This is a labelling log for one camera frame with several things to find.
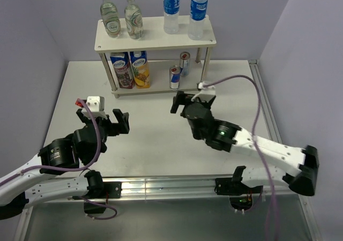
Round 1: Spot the silver blue energy drink can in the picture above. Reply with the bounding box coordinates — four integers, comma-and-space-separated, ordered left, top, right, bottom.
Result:
180, 51, 190, 77

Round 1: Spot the water bottle blue label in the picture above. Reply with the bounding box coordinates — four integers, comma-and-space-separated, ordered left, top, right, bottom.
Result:
188, 0, 208, 40
163, 0, 180, 34

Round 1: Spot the glass soda bottle green cap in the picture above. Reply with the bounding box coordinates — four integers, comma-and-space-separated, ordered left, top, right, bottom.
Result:
100, 0, 121, 37

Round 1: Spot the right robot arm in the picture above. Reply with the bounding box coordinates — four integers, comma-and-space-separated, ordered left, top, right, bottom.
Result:
170, 91, 319, 197

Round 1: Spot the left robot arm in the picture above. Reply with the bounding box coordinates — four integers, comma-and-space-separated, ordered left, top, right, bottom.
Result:
1, 109, 130, 220

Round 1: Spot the white two-tier shelf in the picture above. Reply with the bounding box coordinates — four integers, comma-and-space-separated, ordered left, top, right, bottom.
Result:
94, 16, 217, 98

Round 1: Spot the yellow pineapple juice carton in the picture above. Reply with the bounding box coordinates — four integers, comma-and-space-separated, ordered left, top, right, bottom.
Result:
130, 51, 151, 88

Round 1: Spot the purple grape juice carton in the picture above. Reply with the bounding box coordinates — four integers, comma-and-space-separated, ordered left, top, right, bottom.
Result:
110, 52, 135, 89

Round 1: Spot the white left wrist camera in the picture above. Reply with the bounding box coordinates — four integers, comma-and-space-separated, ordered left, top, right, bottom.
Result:
75, 96, 107, 119

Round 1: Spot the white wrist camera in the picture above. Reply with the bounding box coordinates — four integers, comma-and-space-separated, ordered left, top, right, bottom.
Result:
191, 82, 216, 102
75, 96, 107, 119

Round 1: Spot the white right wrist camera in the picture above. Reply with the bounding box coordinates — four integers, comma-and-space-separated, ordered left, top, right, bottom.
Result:
191, 82, 216, 102

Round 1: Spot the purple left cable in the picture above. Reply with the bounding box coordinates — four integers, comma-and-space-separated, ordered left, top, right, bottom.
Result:
0, 100, 118, 220

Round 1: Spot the purple cable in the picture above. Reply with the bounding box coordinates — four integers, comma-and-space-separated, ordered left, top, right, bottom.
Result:
0, 100, 118, 220
203, 74, 278, 241

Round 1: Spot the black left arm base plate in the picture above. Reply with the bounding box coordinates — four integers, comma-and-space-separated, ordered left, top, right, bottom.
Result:
82, 182, 122, 199

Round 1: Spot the aluminium side rail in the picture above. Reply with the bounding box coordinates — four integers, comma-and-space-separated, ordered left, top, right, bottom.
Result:
248, 60, 283, 144

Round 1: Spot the aluminium mounting rail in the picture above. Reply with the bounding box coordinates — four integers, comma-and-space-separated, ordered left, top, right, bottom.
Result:
25, 172, 308, 204

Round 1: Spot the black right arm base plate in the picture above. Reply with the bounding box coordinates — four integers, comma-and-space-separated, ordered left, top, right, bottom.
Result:
214, 177, 263, 196

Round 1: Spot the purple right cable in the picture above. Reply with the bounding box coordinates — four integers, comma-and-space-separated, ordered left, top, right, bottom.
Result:
203, 74, 278, 241

